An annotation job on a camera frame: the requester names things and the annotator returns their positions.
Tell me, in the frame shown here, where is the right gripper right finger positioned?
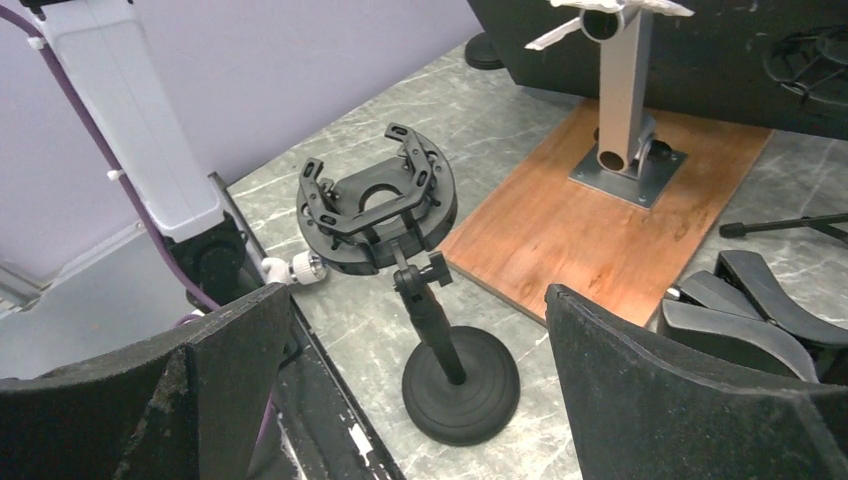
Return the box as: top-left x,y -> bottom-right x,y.
545,284 -> 847,479

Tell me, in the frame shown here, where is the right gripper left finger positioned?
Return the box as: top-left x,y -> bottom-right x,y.
1,283 -> 292,479

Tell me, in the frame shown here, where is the black clamp mic stand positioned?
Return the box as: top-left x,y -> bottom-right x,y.
657,250 -> 847,386

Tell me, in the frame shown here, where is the black tripod mic stand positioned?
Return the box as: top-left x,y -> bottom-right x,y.
719,24 -> 847,244

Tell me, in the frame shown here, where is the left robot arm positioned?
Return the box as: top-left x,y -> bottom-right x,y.
22,1 -> 263,310

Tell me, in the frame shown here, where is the wooden board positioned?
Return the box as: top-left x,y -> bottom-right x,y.
442,100 -> 772,326

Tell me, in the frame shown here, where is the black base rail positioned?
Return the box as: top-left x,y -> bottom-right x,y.
209,172 -> 407,480

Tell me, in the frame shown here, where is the white metal lever handle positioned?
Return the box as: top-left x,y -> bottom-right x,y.
525,1 -> 694,210

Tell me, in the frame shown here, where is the blue network switch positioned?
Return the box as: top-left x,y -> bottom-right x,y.
471,1 -> 847,139

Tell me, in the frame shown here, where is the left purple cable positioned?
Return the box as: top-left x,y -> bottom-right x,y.
0,3 -> 280,458

